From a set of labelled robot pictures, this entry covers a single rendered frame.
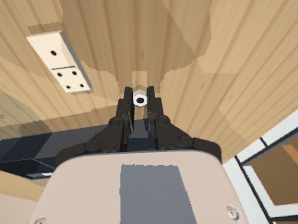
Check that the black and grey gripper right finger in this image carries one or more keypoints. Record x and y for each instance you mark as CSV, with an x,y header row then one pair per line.
x,y
169,137

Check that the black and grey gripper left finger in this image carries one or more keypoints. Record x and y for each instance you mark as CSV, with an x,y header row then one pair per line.
x,y
113,138

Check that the white hex nut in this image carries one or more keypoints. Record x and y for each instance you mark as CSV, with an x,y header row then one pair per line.
x,y
140,97

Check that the dark grey rack of three bins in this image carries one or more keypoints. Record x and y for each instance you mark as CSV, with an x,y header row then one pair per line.
x,y
37,152

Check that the white domino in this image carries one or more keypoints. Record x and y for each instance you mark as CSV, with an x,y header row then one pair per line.
x,y
57,53

